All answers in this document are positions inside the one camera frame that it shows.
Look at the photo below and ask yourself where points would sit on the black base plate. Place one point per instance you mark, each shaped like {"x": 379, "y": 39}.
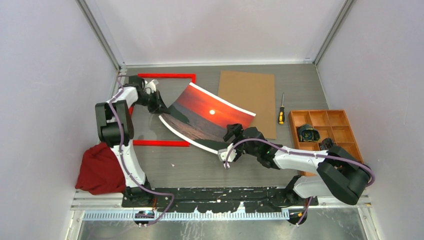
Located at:
{"x": 268, "y": 199}

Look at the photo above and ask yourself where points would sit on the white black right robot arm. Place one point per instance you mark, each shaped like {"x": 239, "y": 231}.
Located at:
{"x": 335, "y": 171}

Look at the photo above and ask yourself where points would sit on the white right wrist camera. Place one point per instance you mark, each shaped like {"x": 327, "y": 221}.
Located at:
{"x": 227, "y": 155}

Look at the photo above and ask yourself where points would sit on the blue yellow rolled tie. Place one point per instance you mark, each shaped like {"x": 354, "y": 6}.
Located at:
{"x": 306, "y": 133}

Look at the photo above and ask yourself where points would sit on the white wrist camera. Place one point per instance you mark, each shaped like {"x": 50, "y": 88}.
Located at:
{"x": 227, "y": 155}
{"x": 150, "y": 87}

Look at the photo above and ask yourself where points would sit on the red picture frame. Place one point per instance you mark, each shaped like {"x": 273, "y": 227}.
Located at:
{"x": 162, "y": 143}

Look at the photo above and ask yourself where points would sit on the dark rolled tie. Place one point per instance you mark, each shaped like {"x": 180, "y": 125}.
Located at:
{"x": 326, "y": 144}

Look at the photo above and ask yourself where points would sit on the sunset photo print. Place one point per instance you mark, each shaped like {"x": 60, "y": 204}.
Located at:
{"x": 201, "y": 118}

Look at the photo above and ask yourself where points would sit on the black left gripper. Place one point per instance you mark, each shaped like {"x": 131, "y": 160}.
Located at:
{"x": 159, "y": 106}

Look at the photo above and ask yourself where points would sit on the brown fibreboard backing board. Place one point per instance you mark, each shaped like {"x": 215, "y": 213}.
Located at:
{"x": 254, "y": 92}

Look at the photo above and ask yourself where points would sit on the red cloth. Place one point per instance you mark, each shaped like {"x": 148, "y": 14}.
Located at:
{"x": 100, "y": 172}

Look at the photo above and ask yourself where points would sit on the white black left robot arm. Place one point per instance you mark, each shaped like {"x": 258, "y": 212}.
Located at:
{"x": 115, "y": 128}

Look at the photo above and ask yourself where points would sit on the orange compartment tray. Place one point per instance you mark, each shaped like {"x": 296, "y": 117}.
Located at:
{"x": 331, "y": 124}

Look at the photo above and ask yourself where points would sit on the black yellow screwdriver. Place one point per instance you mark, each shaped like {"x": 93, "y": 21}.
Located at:
{"x": 281, "y": 115}

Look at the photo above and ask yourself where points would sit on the white slotted cable duct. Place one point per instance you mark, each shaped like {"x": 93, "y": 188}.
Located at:
{"x": 149, "y": 215}

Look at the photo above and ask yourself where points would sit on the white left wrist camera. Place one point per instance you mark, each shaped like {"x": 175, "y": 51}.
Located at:
{"x": 150, "y": 87}

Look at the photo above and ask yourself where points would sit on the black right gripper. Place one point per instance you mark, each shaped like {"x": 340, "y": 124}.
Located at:
{"x": 236, "y": 128}

